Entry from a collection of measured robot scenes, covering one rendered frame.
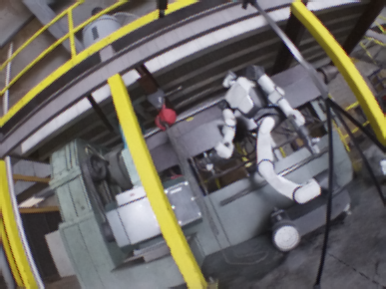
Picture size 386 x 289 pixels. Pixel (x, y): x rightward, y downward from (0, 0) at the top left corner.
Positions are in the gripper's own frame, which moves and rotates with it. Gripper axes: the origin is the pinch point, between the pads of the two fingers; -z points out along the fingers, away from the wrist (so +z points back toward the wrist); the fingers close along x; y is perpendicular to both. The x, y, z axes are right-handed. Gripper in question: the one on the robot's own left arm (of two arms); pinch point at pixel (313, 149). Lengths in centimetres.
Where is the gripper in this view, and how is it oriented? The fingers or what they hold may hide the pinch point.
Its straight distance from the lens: 155.7
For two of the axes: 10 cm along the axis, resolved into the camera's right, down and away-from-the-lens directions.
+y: 4.5, -5.6, -7.0
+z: -3.9, -8.3, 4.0
